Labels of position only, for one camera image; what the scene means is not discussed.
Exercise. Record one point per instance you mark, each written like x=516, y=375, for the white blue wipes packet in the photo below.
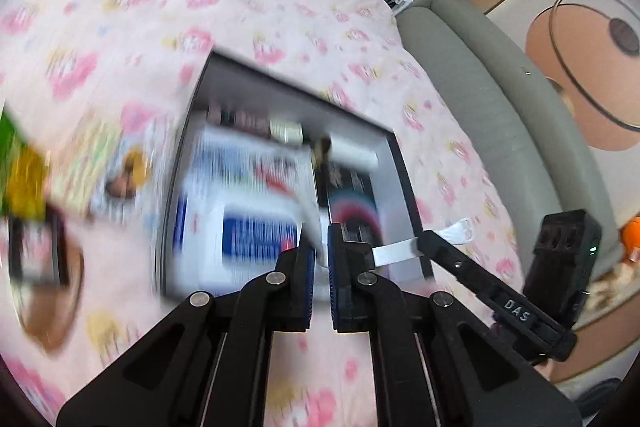
x=238, y=202

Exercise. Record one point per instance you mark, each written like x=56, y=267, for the white tube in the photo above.
x=350, y=154

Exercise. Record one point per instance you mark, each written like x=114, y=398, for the cartoon character sticker card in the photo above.
x=131, y=175

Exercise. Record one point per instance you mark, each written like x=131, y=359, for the dark purple small box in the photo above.
x=347, y=196

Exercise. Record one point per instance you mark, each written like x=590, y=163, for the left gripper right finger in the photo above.
x=434, y=362

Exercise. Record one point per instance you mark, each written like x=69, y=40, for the black cardboard box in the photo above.
x=234, y=95

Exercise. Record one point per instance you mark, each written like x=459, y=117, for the grey padded headboard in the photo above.
x=530, y=146

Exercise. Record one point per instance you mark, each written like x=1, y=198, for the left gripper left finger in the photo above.
x=206, y=363

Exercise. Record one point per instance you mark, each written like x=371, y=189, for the pink cartoon print blanket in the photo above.
x=136, y=61

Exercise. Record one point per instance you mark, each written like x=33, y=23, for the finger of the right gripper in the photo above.
x=523, y=326

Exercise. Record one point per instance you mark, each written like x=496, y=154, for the pink printed card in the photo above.
x=77, y=169

